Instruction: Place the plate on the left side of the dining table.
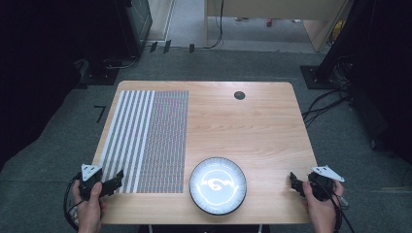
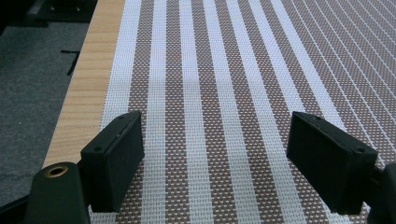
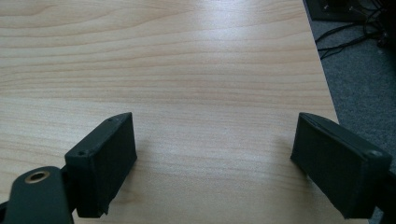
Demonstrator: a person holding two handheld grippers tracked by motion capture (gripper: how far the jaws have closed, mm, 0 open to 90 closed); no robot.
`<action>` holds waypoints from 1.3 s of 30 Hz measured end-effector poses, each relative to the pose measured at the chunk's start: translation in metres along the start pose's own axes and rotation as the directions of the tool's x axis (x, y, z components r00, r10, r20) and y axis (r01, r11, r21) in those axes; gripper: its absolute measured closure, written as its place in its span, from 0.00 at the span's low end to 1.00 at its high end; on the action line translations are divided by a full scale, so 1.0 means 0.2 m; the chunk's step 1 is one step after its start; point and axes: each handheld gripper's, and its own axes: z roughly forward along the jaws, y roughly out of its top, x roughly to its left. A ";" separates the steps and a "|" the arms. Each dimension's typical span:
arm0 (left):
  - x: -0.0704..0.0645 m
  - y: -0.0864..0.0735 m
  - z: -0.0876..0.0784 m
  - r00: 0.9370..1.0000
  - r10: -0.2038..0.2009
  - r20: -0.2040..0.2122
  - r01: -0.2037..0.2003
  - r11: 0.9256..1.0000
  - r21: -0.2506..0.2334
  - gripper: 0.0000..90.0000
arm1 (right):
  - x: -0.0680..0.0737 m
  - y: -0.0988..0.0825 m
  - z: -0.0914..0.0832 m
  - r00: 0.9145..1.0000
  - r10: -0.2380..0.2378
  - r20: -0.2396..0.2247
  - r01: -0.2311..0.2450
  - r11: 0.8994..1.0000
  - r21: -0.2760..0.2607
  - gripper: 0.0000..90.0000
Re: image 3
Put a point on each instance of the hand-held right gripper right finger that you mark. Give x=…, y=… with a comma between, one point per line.
x=339, y=165

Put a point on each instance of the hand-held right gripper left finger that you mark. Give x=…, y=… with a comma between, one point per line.
x=99, y=161

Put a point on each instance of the black equipment base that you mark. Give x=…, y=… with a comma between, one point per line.
x=336, y=9

